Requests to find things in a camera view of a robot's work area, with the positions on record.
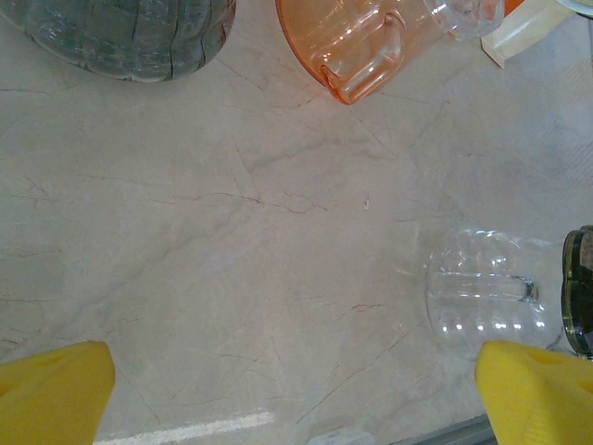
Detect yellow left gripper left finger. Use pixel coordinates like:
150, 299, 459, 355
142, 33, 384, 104
0, 341, 116, 445

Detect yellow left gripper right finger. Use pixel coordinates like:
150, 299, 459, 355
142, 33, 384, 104
476, 340, 593, 445

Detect grey coffee server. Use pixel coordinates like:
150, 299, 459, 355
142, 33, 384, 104
0, 0, 237, 83

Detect clear coffee dripper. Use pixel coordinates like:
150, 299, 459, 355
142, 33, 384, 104
419, 0, 506, 44

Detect orange coffee server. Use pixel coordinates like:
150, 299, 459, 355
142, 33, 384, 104
276, 0, 464, 106

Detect dark green coffee dripper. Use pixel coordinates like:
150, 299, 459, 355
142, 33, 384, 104
560, 225, 593, 359

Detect orange white coffee filter box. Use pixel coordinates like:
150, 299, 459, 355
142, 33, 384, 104
480, 0, 575, 70

